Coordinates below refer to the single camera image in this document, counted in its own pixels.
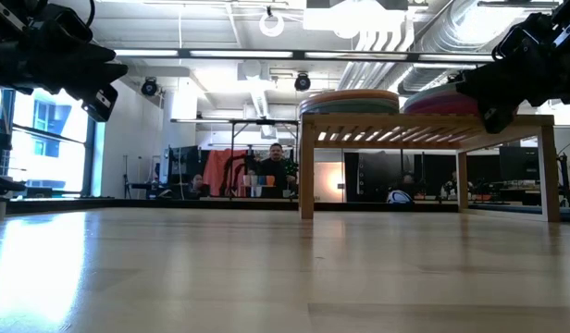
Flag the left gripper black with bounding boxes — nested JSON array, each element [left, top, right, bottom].
[[0, 26, 130, 124]]

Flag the large silver ventilation duct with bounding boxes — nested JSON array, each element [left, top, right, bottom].
[[398, 0, 503, 93]]

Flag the black metal workbench frame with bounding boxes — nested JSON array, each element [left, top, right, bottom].
[[169, 118, 300, 200]]

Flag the orange cloth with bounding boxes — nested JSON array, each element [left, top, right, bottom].
[[202, 148, 249, 195]]

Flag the black aluminium table frame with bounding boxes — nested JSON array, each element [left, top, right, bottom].
[[0, 197, 460, 214]]

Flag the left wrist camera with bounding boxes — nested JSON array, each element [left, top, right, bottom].
[[32, 3, 94, 47]]

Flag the black computer monitor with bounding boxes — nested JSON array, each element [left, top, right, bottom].
[[499, 146, 541, 182]]

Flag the slatted wooden shelf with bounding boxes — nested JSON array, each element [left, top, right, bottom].
[[298, 113, 563, 223]]

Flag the person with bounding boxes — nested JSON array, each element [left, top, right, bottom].
[[254, 142, 299, 199], [190, 173, 211, 198]]

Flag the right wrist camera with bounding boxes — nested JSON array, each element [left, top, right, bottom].
[[492, 12, 555, 61]]

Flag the magenta plate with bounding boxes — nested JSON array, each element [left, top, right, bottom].
[[402, 99, 481, 116]]

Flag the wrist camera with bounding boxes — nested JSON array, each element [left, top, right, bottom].
[[492, 12, 555, 61], [32, 3, 94, 47]]

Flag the brown plate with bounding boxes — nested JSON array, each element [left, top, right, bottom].
[[299, 89, 401, 104]]

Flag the long ceiling light bar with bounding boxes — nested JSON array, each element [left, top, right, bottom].
[[113, 48, 494, 64]]

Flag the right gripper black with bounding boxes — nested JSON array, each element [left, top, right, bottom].
[[455, 40, 570, 136]]

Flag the large bright window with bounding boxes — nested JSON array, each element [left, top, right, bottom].
[[0, 87, 91, 195]]

